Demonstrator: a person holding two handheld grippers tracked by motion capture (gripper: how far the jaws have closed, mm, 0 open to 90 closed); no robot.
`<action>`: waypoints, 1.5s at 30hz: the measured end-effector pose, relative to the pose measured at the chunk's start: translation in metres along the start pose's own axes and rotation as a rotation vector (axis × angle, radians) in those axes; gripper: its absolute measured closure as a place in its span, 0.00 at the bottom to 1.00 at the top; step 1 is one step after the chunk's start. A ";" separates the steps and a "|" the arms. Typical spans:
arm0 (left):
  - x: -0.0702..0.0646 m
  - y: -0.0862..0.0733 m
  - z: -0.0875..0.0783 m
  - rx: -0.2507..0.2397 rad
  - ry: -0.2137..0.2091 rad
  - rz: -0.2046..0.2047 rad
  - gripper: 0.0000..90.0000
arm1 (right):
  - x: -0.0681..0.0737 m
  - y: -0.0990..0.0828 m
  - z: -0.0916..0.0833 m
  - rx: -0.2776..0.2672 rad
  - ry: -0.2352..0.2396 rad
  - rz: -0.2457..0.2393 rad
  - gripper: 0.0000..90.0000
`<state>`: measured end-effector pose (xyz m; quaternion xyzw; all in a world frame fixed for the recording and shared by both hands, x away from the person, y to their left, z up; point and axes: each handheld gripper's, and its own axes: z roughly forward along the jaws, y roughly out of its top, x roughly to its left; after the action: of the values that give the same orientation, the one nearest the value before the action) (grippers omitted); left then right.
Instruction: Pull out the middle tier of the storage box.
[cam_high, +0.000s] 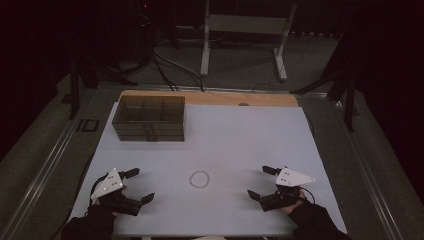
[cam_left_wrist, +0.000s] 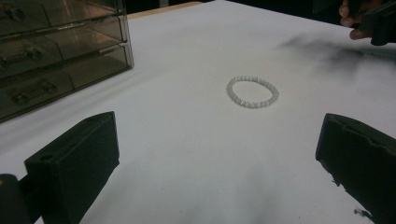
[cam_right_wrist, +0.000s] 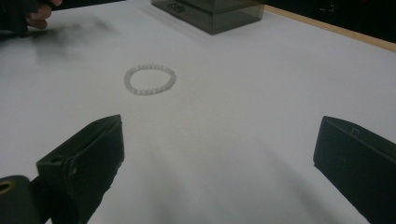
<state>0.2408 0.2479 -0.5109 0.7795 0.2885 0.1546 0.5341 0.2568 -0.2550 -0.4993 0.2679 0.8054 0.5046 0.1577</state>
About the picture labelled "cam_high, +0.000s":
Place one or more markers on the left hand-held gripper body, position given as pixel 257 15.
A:
pixel 108 184

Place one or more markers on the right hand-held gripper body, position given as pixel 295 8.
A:
pixel 290 178

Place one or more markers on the clear plastic drawer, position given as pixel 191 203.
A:
pixel 166 135

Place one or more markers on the clear plastic organizer box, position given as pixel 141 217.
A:
pixel 150 110

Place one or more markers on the person's left hand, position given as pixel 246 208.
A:
pixel 100 204

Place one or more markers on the person's right hand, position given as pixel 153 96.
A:
pixel 293 208

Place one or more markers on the white table mat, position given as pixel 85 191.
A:
pixel 233 143

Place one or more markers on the black floor plate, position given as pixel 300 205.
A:
pixel 80 125

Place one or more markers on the round table grommet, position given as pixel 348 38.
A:
pixel 243 104

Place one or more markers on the black tripod stand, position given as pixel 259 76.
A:
pixel 348 100
pixel 75 90

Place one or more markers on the white metal stand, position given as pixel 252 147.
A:
pixel 245 24

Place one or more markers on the metal floor rail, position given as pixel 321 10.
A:
pixel 370 180
pixel 43 173

